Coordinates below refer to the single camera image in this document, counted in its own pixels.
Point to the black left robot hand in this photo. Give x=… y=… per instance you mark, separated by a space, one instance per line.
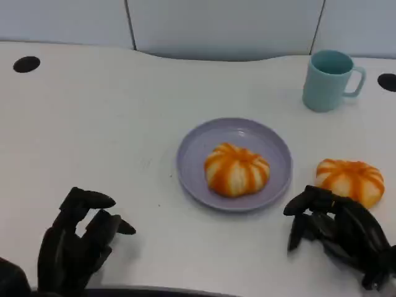
x=62 y=250

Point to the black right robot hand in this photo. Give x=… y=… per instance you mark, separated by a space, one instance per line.
x=355 y=232

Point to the orange white toy bread roll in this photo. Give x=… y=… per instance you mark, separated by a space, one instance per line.
x=351 y=179
x=236 y=170

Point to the pale green mug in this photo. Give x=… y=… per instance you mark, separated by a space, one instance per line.
x=325 y=86

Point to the lilac plate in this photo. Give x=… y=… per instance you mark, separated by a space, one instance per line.
x=195 y=161

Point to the grey partition screen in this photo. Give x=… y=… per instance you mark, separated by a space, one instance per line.
x=222 y=28

